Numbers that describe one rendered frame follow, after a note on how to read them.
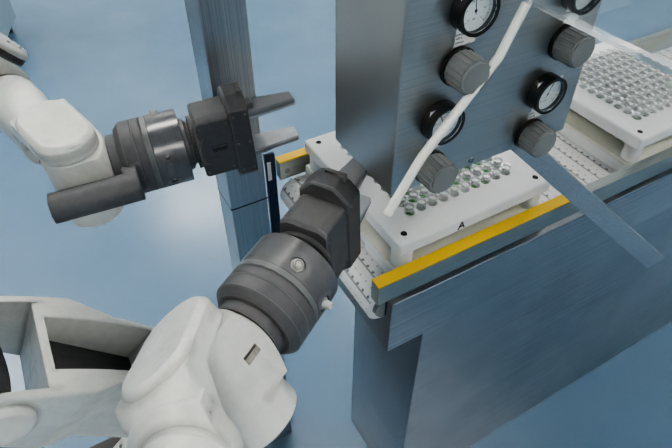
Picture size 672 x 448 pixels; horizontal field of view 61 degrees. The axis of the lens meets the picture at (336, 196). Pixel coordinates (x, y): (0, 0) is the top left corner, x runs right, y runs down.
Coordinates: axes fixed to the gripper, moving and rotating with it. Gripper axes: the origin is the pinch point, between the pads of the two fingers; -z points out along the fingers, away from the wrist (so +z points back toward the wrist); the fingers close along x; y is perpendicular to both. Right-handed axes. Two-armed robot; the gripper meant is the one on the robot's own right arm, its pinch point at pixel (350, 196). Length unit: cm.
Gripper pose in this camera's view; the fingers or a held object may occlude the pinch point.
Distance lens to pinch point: 60.8
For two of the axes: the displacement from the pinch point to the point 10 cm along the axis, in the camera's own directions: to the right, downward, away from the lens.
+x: 0.4, 7.3, 6.8
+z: -4.8, 6.1, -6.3
